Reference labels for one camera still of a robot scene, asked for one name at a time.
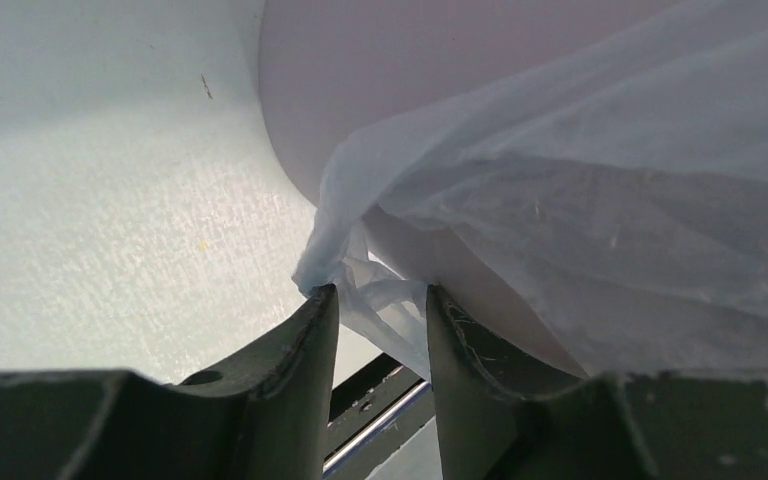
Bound grey plastic trash bin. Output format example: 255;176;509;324
259;1;668;377

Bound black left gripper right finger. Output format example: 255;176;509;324
426;286;768;479

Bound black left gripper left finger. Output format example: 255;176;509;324
0;285;339;479

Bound blue translucent trash bag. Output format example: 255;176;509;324
293;1;768;376

